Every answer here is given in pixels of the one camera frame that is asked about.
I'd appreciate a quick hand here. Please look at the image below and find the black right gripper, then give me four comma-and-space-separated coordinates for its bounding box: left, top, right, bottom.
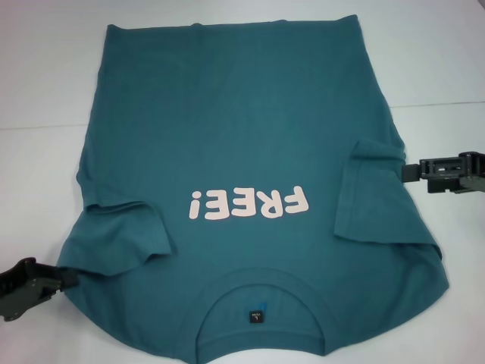
400, 150, 485, 196

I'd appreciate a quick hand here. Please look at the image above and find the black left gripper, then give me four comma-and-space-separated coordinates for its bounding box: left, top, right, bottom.
0, 256, 81, 324

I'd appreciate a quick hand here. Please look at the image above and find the teal t-shirt with FREE print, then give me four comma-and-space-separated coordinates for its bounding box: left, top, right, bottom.
55, 14, 452, 359

